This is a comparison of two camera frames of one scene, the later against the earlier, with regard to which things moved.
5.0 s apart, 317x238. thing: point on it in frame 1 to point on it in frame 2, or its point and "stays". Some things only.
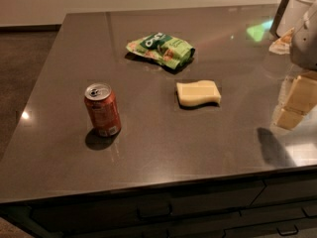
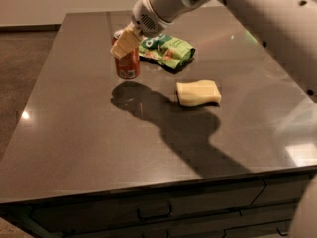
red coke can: (104, 109) to (128, 67)
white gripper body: (305, 43) to (144, 17)
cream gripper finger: (300, 98) to (126, 42)
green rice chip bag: (160, 47) stays
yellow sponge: (191, 93) stays
